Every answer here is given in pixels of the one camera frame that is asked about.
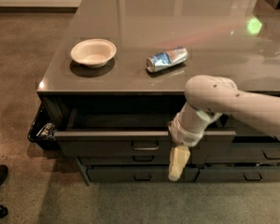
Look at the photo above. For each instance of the white paper bowl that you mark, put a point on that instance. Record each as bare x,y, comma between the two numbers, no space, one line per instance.
93,53

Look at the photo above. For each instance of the crushed blue silver can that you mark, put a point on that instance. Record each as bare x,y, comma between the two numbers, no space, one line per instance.
166,59

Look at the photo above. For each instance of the grey drawer cabinet frame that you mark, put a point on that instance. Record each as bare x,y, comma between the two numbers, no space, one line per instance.
219,134

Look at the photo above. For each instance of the black bin with trash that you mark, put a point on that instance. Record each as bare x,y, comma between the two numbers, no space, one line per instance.
42,131

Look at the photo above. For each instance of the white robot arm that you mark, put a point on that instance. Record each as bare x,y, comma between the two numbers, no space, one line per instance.
207,99

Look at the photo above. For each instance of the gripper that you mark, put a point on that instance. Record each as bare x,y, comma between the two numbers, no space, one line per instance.
181,135

